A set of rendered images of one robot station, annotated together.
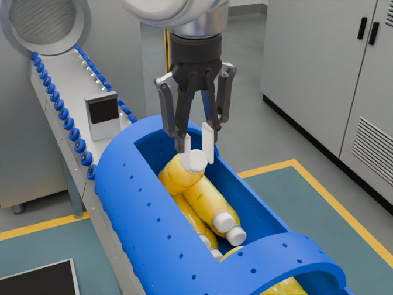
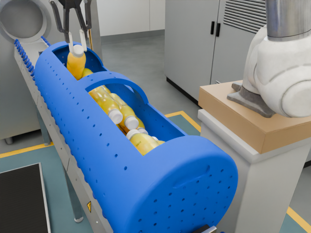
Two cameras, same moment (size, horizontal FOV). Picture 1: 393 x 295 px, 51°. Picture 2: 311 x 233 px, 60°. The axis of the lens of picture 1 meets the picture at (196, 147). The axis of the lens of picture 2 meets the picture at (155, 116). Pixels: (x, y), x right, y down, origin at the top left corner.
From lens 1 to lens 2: 45 cm
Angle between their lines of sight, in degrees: 4
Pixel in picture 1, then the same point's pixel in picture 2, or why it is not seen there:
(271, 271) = (99, 79)
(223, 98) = (86, 15)
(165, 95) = (53, 7)
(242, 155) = not seen: hidden behind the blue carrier
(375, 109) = (222, 74)
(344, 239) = not seen: hidden behind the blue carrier
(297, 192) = (182, 127)
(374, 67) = (220, 49)
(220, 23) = not seen: outside the picture
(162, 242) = (56, 82)
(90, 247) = (53, 160)
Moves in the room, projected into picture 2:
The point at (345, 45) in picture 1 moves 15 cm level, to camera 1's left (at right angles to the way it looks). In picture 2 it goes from (205, 39) to (190, 39)
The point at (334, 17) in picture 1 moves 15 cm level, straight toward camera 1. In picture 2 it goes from (198, 23) to (196, 27)
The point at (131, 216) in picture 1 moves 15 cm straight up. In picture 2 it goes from (46, 79) to (36, 36)
